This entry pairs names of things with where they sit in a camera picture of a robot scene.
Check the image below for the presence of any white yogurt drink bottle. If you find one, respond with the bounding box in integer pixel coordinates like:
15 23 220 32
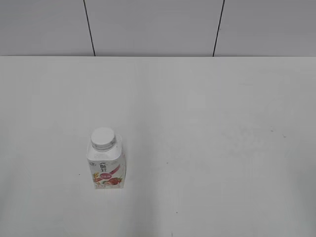
87 135 126 189

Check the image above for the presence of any white screw cap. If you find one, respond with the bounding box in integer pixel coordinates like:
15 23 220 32
90 127 116 151

